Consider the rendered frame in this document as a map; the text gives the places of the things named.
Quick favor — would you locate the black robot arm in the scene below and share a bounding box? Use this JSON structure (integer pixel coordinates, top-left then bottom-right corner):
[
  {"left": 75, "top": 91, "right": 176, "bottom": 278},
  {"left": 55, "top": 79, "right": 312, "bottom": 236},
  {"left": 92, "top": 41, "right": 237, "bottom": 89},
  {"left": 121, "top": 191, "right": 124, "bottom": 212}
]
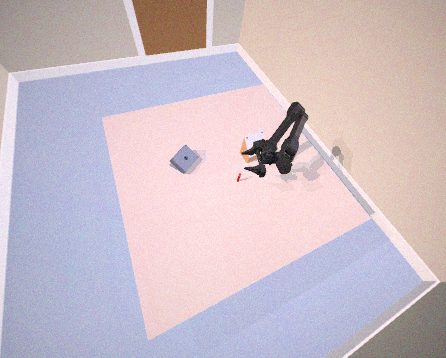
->
[{"left": 253, "top": 102, "right": 309, "bottom": 175}]

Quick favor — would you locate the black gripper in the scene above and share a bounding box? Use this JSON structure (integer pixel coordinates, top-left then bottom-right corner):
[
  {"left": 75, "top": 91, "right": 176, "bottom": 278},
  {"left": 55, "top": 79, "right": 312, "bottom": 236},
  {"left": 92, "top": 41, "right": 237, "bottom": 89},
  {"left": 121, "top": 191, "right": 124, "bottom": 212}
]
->
[{"left": 241, "top": 142, "right": 275, "bottom": 178}]

